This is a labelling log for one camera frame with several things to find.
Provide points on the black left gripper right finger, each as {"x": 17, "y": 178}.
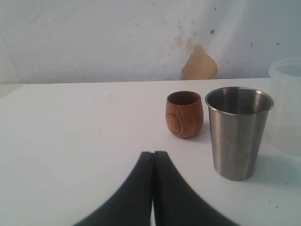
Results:
{"x": 175, "y": 202}

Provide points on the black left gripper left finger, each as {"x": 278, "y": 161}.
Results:
{"x": 131, "y": 204}

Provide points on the brown wooden cup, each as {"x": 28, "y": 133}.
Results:
{"x": 184, "y": 113}

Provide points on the stainless steel cup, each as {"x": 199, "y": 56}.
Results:
{"x": 237, "y": 117}

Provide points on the translucent white plastic cup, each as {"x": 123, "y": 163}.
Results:
{"x": 283, "y": 129}

